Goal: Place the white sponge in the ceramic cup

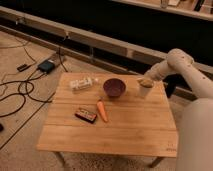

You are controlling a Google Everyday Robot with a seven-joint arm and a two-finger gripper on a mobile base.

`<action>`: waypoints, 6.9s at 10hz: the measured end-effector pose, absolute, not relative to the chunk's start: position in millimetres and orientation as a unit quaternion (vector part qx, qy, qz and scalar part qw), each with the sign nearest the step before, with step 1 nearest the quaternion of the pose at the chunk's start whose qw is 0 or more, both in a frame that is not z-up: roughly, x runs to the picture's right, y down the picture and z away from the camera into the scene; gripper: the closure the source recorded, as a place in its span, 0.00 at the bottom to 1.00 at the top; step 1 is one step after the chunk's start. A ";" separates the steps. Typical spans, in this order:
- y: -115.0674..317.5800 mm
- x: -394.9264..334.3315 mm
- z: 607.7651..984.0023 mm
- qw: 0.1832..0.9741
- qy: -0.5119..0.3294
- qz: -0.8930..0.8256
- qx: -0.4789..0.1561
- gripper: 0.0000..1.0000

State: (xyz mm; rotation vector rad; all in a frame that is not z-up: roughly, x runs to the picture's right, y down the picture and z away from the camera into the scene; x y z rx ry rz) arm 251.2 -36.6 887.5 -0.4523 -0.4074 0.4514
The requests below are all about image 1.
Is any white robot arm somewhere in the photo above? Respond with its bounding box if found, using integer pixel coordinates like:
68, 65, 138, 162
137, 48, 213, 171

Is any white ceramic cup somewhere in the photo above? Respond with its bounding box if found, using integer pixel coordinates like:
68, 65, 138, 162
139, 84, 153, 98

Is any purple bowl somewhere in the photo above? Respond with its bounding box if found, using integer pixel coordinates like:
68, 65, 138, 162
103, 78, 126, 97

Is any wooden table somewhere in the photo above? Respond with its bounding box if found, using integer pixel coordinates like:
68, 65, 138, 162
37, 73, 178, 157

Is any orange carrot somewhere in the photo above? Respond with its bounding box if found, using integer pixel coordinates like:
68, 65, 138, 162
97, 99, 108, 122

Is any black power adapter box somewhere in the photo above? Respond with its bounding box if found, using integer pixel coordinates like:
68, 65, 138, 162
37, 60, 55, 73

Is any small black plug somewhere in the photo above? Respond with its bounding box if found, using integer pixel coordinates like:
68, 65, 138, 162
17, 64, 30, 72

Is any long metal rail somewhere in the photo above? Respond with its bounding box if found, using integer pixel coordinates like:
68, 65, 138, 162
0, 1, 213, 75

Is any black floor cable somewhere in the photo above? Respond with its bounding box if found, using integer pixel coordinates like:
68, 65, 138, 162
0, 68, 54, 118

